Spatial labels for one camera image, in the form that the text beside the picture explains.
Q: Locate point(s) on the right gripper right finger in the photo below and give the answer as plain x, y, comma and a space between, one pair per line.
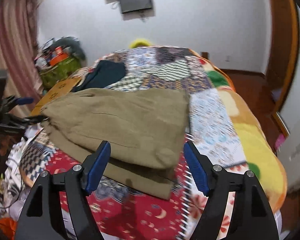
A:
252, 217

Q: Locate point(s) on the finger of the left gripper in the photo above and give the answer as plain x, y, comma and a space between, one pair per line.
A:
32, 120
23, 101

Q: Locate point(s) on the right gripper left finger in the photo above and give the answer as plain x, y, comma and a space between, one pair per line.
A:
41, 216

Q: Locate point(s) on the olive khaki pants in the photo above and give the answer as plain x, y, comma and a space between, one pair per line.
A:
145, 129

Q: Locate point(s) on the green storage bag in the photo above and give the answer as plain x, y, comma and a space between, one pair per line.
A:
59, 72

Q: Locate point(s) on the wooden lap desk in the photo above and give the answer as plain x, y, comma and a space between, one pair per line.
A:
59, 89

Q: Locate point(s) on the patchwork patterned bed quilt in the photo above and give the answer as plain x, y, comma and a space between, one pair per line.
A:
122, 211

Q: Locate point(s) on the orange box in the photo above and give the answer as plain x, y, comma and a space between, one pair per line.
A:
58, 56

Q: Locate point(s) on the grey neck pillow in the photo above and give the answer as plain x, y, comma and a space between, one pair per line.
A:
72, 43

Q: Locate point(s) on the striped pink curtain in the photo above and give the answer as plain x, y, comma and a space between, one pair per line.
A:
18, 49

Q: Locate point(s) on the dark navy folded garment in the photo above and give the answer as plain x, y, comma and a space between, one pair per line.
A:
104, 74

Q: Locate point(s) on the yellow foam bed guard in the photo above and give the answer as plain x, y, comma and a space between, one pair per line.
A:
139, 42

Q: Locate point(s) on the brown wooden door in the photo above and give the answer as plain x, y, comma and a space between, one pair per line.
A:
282, 16

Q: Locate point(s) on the small black wall monitor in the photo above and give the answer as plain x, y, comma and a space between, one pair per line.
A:
127, 6

